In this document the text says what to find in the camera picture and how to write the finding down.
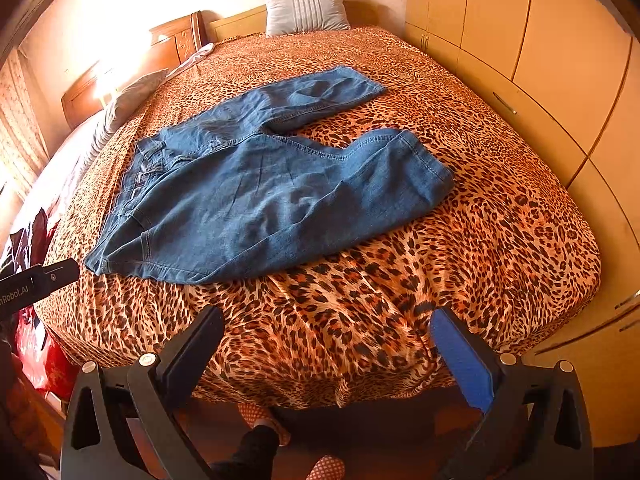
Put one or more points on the wooden headboard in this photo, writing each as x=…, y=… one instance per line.
x=164, y=46

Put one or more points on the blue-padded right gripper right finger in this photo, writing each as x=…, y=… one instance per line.
x=534, y=421

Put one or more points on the floral curtain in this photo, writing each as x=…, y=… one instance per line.
x=24, y=153

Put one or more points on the leopard print bedspread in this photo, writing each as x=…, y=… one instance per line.
x=507, y=248

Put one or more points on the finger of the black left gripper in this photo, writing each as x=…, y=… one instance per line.
x=25, y=288

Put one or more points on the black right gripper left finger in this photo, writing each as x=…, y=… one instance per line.
x=98, y=443

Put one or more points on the blue denim jeans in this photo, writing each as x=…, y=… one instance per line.
x=237, y=191

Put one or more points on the grey striped pillow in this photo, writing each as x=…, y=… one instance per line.
x=286, y=17

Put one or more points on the red embroidered quilt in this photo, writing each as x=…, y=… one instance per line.
x=44, y=363

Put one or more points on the red polka dot slipper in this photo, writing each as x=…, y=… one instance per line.
x=255, y=415

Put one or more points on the dark clothes pile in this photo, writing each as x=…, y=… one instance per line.
x=29, y=246

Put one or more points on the light wooden wardrobe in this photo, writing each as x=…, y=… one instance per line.
x=565, y=74

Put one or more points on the yellow upholstered headboard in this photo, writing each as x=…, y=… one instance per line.
x=246, y=23

